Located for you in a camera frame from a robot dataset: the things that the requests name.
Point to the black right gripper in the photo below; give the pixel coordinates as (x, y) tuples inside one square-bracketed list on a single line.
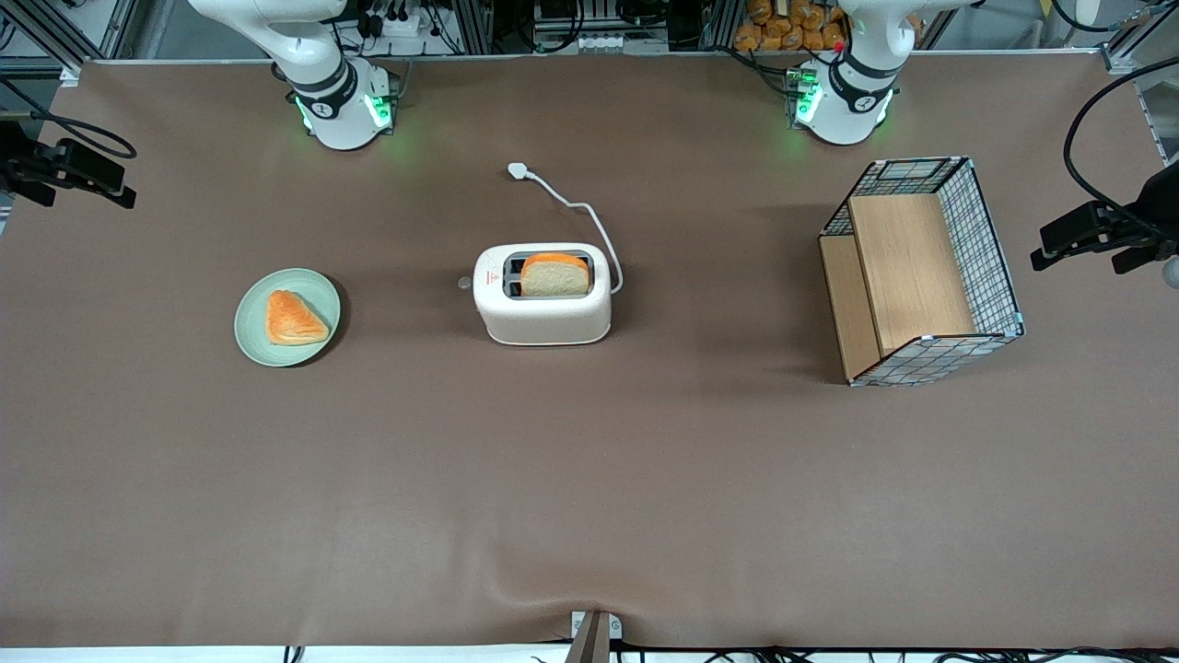
[(13, 147)]

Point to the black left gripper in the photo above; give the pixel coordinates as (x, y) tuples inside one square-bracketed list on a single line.
[(1159, 201)]

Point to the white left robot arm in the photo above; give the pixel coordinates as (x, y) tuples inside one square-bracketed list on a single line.
[(852, 92)]

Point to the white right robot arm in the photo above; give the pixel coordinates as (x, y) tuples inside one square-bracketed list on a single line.
[(322, 83)]

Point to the white two-slot toaster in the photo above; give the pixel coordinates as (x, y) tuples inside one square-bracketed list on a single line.
[(543, 318)]

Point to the pale green round plate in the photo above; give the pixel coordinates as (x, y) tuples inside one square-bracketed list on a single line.
[(253, 331)]

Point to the triangular orange pastry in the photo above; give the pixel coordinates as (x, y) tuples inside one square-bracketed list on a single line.
[(293, 319)]

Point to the white power strip with plugs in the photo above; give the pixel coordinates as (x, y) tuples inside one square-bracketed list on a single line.
[(396, 25)]

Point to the bag of brown bread rolls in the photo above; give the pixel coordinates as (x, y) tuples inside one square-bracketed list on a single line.
[(783, 28)]

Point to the bread slice with orange crust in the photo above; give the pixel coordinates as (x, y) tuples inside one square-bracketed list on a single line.
[(554, 276)]

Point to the aluminium frame profile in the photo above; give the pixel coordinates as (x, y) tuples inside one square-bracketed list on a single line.
[(64, 32), (1138, 41)]

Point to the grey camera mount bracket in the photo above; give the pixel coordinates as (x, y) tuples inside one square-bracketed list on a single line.
[(592, 637)]

